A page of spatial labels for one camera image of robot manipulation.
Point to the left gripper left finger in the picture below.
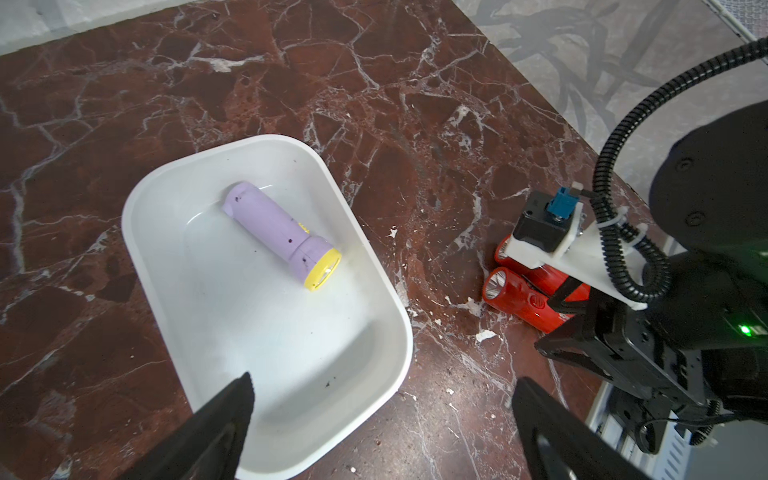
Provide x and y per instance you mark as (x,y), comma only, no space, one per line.
(208,445)

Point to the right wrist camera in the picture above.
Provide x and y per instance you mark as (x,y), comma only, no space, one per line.
(551,232)

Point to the white plastic storage box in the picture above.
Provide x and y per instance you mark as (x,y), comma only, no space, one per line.
(321,362)

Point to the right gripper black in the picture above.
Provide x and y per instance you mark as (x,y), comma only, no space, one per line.
(614,342)

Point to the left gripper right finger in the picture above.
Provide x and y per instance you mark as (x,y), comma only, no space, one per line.
(559,446)

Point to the purple flashlight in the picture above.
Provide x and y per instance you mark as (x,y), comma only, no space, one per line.
(311,258)

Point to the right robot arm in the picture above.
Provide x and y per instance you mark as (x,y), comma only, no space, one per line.
(706,339)

